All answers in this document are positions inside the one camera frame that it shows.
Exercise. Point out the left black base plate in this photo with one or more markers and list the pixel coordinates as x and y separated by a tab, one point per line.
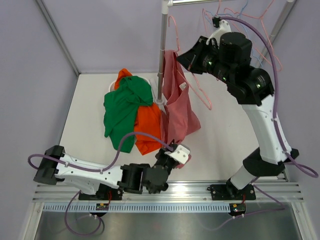
104	193

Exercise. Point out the pink t shirt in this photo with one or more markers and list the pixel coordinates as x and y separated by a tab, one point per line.
178	119

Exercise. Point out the green t shirt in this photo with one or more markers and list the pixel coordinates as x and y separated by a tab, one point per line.
113	115

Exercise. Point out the white slotted cable duct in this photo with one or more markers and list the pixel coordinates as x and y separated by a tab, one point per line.
121	207

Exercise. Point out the metal clothes rack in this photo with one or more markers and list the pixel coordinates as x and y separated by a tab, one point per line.
287	9

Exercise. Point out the orange t shirt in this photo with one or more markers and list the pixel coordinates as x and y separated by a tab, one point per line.
142	114

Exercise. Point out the pink hanger of beige shirt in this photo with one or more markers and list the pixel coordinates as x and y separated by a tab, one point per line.
242	13

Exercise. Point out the pink hanger of green shirt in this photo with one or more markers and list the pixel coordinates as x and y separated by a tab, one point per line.
207	18

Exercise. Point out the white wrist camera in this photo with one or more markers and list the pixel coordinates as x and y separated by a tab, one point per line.
181	154
221	27

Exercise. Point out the aluminium mounting rail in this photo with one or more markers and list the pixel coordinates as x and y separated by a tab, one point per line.
180	191

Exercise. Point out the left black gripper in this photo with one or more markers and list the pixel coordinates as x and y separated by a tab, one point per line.
161	153

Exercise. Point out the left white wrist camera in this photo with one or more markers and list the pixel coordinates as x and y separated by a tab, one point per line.
181	154

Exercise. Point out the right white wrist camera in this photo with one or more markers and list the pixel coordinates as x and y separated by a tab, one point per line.
221	27

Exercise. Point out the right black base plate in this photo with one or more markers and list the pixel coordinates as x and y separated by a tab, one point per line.
220	192

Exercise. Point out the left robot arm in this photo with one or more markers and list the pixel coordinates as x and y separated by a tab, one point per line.
91	178

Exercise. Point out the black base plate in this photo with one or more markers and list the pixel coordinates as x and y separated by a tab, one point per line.
220	192
104	193

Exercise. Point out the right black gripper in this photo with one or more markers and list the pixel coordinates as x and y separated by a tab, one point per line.
191	59

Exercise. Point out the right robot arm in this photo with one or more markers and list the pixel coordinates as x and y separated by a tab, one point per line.
229	60

